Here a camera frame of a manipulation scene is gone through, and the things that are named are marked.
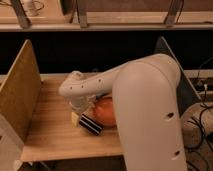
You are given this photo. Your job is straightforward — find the wooden back shelf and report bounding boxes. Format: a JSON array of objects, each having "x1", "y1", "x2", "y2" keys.
[{"x1": 0, "y1": 0, "x2": 213, "y2": 32}]

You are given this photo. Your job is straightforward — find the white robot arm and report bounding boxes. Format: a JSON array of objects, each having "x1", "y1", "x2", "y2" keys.
[{"x1": 59, "y1": 54, "x2": 187, "y2": 171}]

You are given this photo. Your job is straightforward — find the left wooden side panel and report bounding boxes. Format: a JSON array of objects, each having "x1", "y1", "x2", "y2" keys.
[{"x1": 0, "y1": 40, "x2": 41, "y2": 144}]

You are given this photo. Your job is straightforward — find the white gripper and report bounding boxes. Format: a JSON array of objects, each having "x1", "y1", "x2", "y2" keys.
[{"x1": 69, "y1": 97, "x2": 96, "y2": 114}]

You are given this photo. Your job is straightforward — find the black striped eraser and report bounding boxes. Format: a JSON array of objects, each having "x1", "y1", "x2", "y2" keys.
[{"x1": 79, "y1": 114, "x2": 103, "y2": 135}]

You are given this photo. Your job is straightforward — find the orange round plate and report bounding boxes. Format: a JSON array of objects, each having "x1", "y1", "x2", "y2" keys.
[{"x1": 93, "y1": 97, "x2": 116, "y2": 127}]

